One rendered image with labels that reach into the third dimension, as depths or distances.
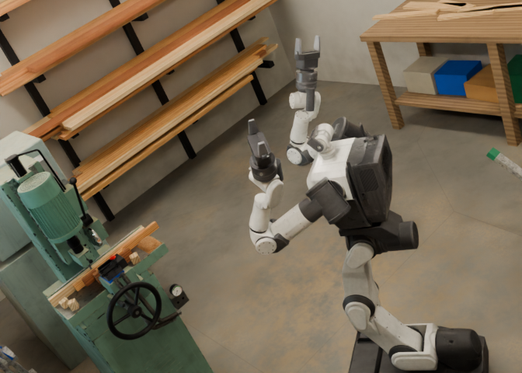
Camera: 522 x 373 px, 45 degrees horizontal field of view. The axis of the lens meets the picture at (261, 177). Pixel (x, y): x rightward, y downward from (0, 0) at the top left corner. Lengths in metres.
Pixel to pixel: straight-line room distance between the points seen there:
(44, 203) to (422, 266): 2.16
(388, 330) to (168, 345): 1.23
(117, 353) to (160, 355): 0.26
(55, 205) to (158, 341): 0.94
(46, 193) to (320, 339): 1.70
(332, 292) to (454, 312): 0.76
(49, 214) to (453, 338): 1.92
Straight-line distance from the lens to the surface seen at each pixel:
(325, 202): 2.25
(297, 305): 3.96
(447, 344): 3.01
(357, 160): 2.36
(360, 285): 2.80
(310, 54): 2.62
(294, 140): 2.78
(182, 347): 3.63
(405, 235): 2.58
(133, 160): 5.37
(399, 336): 3.02
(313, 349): 3.68
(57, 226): 3.17
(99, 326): 3.32
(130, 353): 3.47
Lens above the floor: 2.56
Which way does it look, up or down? 29 degrees down
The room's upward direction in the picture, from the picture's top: 24 degrees counter-clockwise
